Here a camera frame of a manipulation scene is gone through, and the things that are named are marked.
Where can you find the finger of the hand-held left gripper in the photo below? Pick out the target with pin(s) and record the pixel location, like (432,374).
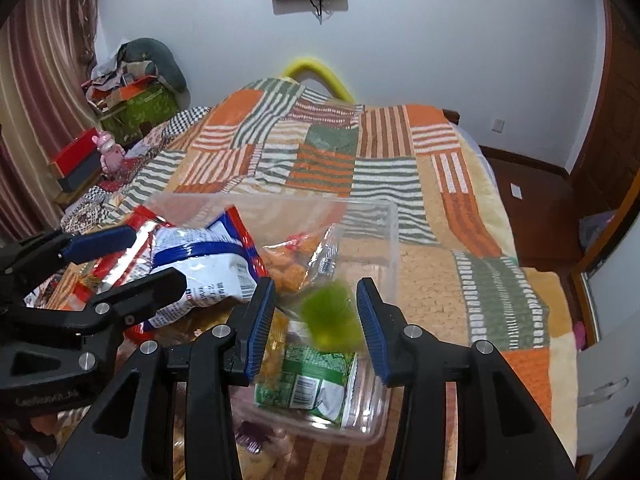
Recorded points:
(145,297)
(100,242)

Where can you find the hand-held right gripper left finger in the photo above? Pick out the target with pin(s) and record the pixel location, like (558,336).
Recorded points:
(260,332)

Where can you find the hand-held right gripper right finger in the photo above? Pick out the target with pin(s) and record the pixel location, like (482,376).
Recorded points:
(372,332)

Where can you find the yellow nut packet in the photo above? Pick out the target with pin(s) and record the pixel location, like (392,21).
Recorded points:
(277,335)

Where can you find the red snack packet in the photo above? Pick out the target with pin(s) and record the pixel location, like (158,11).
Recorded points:
(145,225)

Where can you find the green label snack packet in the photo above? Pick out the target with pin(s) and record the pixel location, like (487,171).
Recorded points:
(310,380)

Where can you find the orange snack clear packet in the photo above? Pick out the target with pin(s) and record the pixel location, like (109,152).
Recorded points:
(290,270)

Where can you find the blue white snack packet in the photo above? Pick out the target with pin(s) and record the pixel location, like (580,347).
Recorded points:
(210,265)

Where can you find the clear plastic container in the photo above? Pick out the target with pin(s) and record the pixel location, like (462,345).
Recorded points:
(370,240)

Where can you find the person's left hand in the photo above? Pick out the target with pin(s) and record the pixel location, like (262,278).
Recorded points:
(40,424)

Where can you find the yellow orange snack packet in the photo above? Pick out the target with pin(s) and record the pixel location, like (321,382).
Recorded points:
(65,287)

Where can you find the grey box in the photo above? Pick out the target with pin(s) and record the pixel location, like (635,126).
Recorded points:
(82,172)

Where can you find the pink toy rabbit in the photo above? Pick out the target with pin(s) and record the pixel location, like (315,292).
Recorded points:
(111,152)

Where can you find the red box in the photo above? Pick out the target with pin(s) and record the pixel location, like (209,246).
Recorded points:
(75,152)

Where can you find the checkered patterned cloth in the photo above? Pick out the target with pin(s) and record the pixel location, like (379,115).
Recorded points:
(165,130)

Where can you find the green cardboard box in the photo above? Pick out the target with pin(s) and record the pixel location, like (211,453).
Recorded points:
(142,112)

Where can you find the orange green patchwork blanket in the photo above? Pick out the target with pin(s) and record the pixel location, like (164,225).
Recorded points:
(450,210)

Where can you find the flat orange box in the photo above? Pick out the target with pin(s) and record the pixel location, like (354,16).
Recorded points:
(132,90)

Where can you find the pile of clothes and papers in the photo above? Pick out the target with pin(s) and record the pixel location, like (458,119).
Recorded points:
(107,75)

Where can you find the striped brown curtain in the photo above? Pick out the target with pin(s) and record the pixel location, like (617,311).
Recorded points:
(35,85)

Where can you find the white paper on floor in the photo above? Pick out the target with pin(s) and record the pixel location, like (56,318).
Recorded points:
(516,191)

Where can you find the purple cloth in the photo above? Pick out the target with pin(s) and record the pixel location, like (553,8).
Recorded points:
(597,232)

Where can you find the yellow curved tube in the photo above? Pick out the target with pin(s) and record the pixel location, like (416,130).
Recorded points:
(320,67)

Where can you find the wooden room door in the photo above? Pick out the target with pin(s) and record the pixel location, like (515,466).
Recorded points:
(610,110)

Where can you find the white wall socket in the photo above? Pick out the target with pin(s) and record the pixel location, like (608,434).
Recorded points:
(498,125)

